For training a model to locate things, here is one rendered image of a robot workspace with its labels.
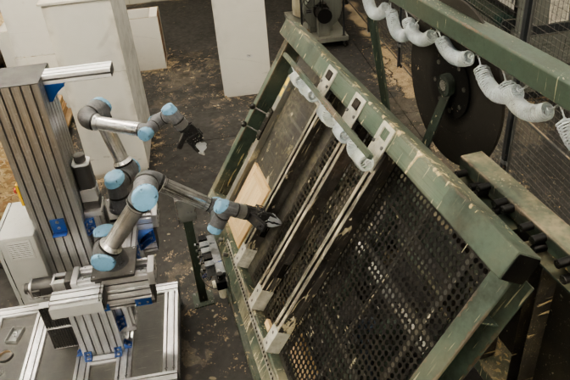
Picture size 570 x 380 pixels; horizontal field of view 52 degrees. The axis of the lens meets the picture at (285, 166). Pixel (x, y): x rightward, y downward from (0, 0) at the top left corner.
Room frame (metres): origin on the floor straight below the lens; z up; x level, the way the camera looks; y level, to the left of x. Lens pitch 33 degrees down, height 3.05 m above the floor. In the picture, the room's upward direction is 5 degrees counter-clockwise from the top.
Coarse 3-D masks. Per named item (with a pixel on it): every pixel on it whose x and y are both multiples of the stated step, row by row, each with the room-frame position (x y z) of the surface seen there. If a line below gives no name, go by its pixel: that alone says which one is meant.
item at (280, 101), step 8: (296, 80) 3.01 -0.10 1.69; (288, 88) 3.00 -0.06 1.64; (280, 104) 2.99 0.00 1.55; (280, 112) 2.99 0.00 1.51; (272, 120) 2.97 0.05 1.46; (264, 136) 2.96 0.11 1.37; (256, 144) 2.95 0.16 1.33; (256, 152) 2.94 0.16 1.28; (248, 160) 2.94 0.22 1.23; (248, 168) 2.93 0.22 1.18; (240, 176) 2.92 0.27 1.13; (232, 184) 2.95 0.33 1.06; (240, 184) 2.92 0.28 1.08; (232, 192) 2.90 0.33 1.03; (232, 200) 2.90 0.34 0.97
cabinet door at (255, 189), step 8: (256, 168) 2.84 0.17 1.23; (248, 176) 2.88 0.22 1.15; (256, 176) 2.79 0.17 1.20; (264, 176) 2.75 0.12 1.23; (248, 184) 2.83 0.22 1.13; (256, 184) 2.75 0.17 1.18; (264, 184) 2.67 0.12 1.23; (240, 192) 2.86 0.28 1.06; (248, 192) 2.79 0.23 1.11; (256, 192) 2.71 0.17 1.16; (264, 192) 2.63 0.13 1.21; (240, 200) 2.81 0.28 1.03; (248, 200) 2.74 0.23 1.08; (256, 200) 2.66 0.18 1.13; (264, 200) 2.59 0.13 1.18; (232, 224) 2.74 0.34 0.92; (240, 224) 2.67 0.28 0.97; (248, 224) 2.59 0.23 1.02; (232, 232) 2.68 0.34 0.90; (240, 232) 2.62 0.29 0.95; (248, 232) 2.56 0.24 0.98; (240, 240) 2.57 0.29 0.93
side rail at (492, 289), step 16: (480, 288) 1.23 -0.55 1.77; (496, 288) 1.20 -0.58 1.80; (512, 288) 1.25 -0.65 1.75; (528, 288) 1.21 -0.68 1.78; (480, 304) 1.20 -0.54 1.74; (496, 304) 1.25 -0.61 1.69; (512, 304) 1.21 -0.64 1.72; (464, 320) 1.20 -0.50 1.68; (480, 320) 1.16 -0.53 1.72; (496, 320) 1.21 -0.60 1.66; (448, 336) 1.20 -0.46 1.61; (464, 336) 1.16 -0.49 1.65; (480, 336) 1.21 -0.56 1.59; (496, 336) 1.18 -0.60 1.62; (432, 352) 1.20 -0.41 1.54; (448, 352) 1.16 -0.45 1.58; (464, 352) 1.21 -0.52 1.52; (480, 352) 1.17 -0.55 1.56; (432, 368) 1.16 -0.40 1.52; (448, 368) 1.21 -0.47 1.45; (464, 368) 1.17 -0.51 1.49
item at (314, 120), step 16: (320, 80) 2.57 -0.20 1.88; (320, 128) 2.49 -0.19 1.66; (304, 144) 2.47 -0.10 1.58; (288, 160) 2.49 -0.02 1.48; (304, 160) 2.47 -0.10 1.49; (288, 176) 2.45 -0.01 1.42; (272, 192) 2.46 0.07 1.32; (288, 192) 2.44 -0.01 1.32; (272, 208) 2.42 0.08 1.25; (256, 240) 2.40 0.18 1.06; (240, 256) 2.38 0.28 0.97
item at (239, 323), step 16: (400, 176) 3.28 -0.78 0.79; (272, 256) 2.52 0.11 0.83; (368, 288) 2.32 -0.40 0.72; (432, 288) 2.87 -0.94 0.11; (240, 320) 2.67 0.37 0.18; (240, 336) 2.54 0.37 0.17; (256, 368) 2.28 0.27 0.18; (320, 368) 1.73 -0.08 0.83; (336, 368) 2.15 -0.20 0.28; (368, 368) 2.06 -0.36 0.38
